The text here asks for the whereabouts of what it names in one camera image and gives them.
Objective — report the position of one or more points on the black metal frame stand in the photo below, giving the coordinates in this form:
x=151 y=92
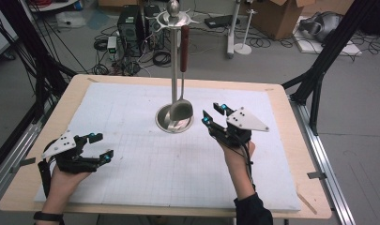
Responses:
x=37 y=62
x=322 y=59

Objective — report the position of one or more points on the metal utensil stand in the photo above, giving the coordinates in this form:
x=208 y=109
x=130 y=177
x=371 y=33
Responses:
x=173 y=78

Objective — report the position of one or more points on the grey metal clamp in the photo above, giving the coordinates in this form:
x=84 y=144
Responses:
x=23 y=163
x=316 y=175

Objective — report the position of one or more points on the small white stand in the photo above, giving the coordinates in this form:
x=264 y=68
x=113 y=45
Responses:
x=244 y=47

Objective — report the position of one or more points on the white grid mat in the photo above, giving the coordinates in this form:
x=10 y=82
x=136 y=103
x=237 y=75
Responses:
x=131 y=175

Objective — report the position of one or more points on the cardboard box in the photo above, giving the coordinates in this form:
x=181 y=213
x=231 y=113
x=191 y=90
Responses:
x=278 y=18

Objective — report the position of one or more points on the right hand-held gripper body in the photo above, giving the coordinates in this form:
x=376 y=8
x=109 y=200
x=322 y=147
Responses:
x=240 y=125

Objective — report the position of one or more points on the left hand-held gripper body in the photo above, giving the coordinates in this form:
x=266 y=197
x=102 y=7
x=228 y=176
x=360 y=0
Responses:
x=61 y=145

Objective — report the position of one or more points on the white flat board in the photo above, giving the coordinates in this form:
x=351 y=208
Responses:
x=350 y=49

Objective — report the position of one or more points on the black wristband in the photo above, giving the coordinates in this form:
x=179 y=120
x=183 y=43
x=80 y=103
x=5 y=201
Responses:
x=48 y=216

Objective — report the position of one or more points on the person's right hand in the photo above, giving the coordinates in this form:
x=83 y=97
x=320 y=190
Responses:
x=234 y=156

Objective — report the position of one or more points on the clear plastic bag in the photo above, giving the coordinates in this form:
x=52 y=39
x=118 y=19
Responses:
x=70 y=19

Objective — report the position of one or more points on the black flat device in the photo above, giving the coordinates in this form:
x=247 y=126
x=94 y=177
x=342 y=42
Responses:
x=220 y=21

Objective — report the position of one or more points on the person's left hand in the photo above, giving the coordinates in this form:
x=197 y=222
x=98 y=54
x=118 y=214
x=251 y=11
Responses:
x=65 y=187

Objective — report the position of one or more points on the white post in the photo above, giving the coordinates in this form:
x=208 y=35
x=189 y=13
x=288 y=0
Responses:
x=232 y=31

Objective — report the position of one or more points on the white power adapter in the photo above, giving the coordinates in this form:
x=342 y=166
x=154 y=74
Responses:
x=112 y=43

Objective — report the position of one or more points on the black computer tower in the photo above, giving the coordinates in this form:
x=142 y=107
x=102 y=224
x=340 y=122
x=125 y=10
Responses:
x=130 y=29

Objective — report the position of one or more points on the grey bag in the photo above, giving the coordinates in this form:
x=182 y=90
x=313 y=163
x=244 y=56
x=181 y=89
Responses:
x=322 y=26

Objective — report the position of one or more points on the aluminium rail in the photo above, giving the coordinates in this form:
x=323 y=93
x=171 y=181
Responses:
x=334 y=193
x=9 y=162

